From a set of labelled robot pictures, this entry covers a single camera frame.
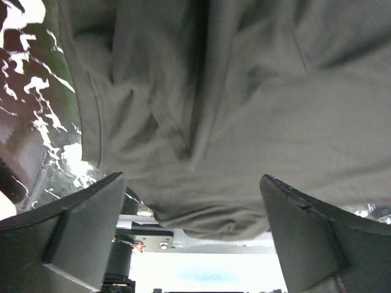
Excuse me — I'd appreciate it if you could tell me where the black marbled table mat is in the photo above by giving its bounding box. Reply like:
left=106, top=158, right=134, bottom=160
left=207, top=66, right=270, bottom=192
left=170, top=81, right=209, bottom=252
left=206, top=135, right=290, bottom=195
left=1, top=1, right=103, bottom=213

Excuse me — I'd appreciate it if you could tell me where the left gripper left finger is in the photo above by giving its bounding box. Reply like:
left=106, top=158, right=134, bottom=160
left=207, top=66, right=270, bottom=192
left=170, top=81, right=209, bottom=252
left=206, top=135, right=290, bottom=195
left=1, top=173, right=125, bottom=292

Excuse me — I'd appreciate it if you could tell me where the black t shirt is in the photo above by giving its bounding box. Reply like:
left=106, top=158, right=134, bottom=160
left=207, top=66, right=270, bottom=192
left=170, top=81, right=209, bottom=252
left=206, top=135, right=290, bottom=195
left=57, top=1, right=390, bottom=241

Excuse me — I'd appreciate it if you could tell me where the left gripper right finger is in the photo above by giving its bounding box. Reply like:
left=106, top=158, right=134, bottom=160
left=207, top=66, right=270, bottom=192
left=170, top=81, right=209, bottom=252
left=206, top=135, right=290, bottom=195
left=260, top=175, right=390, bottom=292

